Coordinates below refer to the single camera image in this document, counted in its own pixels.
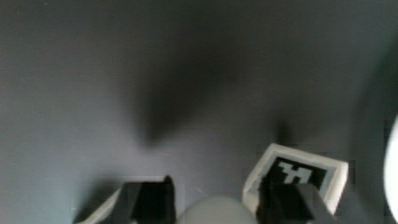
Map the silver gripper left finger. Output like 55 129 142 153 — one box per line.
75 176 176 224

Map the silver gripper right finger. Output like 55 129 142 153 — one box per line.
256 177 338 224

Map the white round table top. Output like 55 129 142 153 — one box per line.
384 114 398 224

